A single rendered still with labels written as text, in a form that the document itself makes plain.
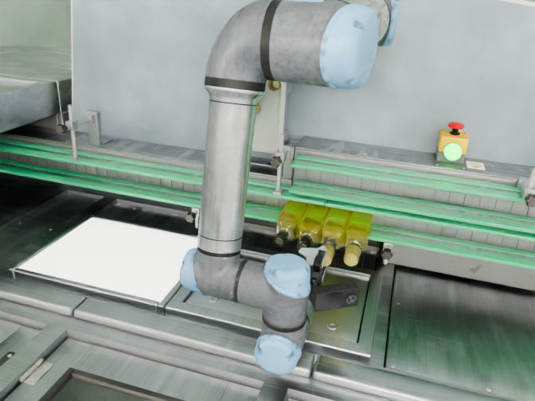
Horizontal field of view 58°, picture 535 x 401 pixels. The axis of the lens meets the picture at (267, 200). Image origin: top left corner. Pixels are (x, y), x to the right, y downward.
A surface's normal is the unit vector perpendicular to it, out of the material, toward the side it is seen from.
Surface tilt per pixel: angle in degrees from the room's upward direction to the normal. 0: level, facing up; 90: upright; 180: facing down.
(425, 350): 90
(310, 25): 30
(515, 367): 90
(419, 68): 0
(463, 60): 0
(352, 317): 90
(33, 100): 90
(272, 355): 0
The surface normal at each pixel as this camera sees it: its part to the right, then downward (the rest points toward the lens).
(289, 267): 0.05, -0.91
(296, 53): -0.33, 0.50
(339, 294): 0.26, 0.43
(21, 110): 0.96, 0.17
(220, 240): 0.12, 0.25
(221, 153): -0.19, 0.21
